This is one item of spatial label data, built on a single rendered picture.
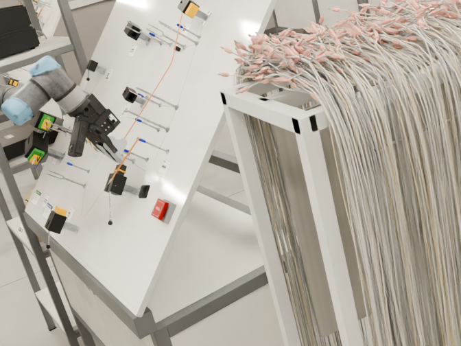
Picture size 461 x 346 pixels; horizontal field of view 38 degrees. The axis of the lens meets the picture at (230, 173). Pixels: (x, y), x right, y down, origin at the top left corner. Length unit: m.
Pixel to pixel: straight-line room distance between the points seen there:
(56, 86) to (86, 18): 7.73
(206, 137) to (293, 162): 0.39
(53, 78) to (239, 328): 0.88
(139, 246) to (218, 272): 0.27
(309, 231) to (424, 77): 0.52
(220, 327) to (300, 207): 0.57
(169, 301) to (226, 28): 0.80
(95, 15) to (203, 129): 7.83
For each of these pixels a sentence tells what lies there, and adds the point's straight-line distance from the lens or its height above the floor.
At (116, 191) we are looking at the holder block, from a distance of 1.96.
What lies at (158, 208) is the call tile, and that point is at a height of 1.10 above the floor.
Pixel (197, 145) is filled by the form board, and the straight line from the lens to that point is 1.80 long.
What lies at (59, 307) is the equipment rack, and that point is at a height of 0.38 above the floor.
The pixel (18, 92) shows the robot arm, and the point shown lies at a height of 1.48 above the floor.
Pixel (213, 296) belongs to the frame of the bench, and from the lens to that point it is 1.90.
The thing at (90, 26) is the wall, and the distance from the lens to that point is 9.57.
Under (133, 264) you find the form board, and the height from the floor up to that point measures 0.95.
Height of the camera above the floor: 1.75
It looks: 20 degrees down
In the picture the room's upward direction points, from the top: 15 degrees counter-clockwise
